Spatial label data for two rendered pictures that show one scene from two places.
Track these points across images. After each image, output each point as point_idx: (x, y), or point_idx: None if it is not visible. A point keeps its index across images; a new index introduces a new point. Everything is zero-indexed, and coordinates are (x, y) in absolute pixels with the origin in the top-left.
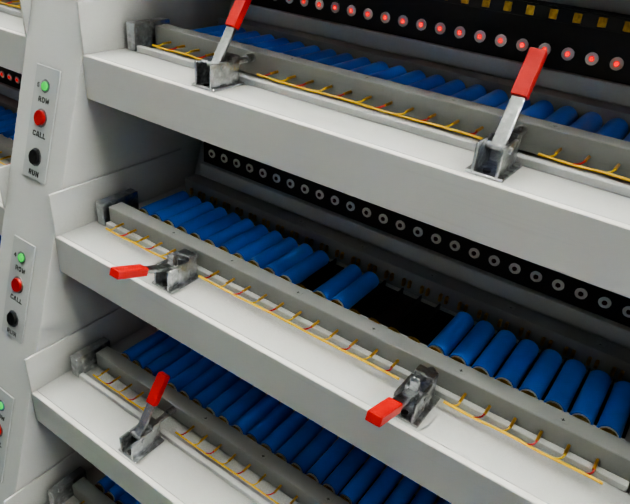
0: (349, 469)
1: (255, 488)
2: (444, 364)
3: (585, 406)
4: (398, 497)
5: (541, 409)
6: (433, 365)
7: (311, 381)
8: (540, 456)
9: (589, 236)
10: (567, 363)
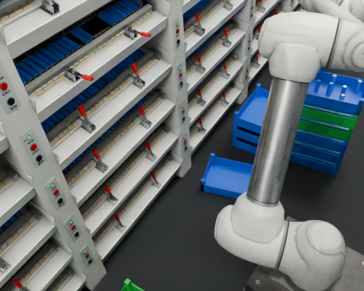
0: (104, 75)
1: (108, 98)
2: (123, 23)
3: (135, 6)
4: (114, 67)
5: (138, 12)
6: (123, 25)
7: (121, 51)
8: (144, 20)
9: None
10: (119, 3)
